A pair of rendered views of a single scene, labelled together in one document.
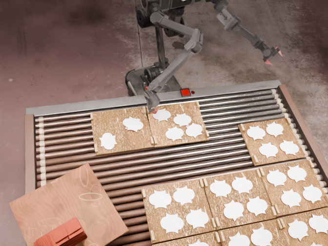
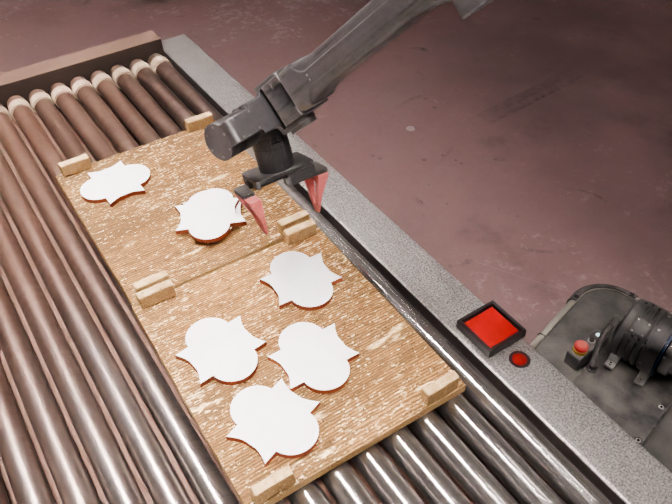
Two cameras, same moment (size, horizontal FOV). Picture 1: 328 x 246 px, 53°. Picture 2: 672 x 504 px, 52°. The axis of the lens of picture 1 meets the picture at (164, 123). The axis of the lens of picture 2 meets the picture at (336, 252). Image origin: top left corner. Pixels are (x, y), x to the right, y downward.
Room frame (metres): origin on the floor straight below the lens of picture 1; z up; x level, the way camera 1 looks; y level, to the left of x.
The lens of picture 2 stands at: (1.33, -0.77, 1.76)
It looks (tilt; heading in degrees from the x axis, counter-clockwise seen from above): 44 degrees down; 80
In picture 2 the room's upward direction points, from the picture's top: 1 degrees counter-clockwise
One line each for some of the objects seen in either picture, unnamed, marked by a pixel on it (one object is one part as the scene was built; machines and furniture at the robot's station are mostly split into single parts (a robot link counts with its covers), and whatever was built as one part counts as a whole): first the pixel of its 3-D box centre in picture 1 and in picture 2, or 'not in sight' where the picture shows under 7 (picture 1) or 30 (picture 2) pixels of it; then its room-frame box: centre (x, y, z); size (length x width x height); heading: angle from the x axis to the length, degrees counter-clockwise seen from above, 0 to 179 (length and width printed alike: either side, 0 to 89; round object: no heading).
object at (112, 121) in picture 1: (121, 130); (180, 201); (1.22, 0.29, 0.93); 0.41 x 0.35 x 0.02; 113
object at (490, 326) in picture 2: (185, 92); (490, 329); (1.69, -0.12, 0.92); 0.06 x 0.06 x 0.01; 23
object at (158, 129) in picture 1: (176, 123); (289, 346); (1.37, -0.10, 0.93); 0.41 x 0.35 x 0.02; 112
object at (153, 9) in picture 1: (155, 10); not in sight; (1.94, 0.22, 1.45); 0.09 x 0.08 x 0.12; 127
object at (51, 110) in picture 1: (164, 98); (415, 280); (1.61, 0.04, 0.89); 2.08 x 0.08 x 0.06; 113
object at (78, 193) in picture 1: (68, 217); not in sight; (0.51, 0.43, 1.03); 0.50 x 0.50 x 0.02; 44
